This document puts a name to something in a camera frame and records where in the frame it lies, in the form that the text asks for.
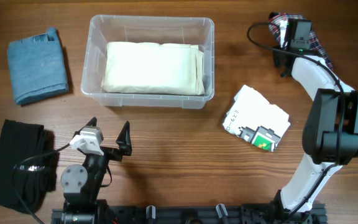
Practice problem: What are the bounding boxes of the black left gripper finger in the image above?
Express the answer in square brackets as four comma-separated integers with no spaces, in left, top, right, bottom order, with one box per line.
[73,117,98,137]
[116,121,132,149]

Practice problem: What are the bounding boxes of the red navy plaid shirt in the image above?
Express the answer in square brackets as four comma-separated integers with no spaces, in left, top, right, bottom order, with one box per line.
[268,12,334,70]

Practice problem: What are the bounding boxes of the cream cloth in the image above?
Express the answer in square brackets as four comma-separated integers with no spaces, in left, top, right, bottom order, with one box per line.
[101,42,205,95]

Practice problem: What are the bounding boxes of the white printed t-shirt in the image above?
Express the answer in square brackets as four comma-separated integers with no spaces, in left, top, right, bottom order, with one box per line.
[223,85,290,152]

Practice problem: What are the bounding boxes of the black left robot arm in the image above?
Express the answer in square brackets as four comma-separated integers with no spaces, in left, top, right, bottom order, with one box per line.
[51,118,132,223]

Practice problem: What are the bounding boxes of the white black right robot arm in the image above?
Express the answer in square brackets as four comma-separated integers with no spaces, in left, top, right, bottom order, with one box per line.
[269,14,358,215]

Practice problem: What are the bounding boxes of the folded blue denim jeans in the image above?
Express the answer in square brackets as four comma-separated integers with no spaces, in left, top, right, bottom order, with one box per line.
[7,27,69,105]

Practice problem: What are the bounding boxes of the folded black garment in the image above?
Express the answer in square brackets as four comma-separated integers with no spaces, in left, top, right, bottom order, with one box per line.
[0,119,57,214]

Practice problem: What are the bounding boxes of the clear plastic storage bin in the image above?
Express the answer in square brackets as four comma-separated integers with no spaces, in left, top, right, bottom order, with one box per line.
[81,14,215,109]

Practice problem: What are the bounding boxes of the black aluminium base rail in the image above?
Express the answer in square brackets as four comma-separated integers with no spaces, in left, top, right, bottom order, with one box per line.
[50,202,328,224]

